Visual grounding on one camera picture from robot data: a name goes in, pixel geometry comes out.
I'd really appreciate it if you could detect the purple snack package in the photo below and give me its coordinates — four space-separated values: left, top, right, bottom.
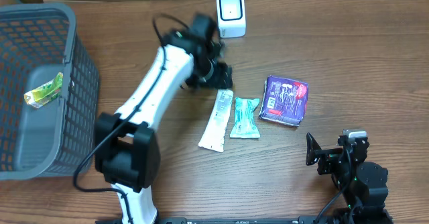
259 75 309 127

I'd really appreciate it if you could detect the teal candy wrapper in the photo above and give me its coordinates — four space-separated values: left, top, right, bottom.
229 97 260 139

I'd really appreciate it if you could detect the white tube gold cap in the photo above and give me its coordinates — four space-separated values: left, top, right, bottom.
198 89 233 153

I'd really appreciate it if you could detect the green yellow drink carton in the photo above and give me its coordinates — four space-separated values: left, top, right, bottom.
23 72 64 109

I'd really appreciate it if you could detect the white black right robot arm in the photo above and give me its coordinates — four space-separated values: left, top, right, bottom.
306 129 393 223

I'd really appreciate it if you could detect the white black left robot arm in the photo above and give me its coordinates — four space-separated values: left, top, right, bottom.
95 13 233 223

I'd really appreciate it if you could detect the white barcode scanner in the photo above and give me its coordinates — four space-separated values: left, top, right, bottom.
216 0 247 38

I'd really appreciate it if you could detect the dark grey plastic basket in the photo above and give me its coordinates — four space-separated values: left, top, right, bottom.
1 3 100 180

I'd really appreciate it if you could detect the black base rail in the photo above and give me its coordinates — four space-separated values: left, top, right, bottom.
95 216 336 224

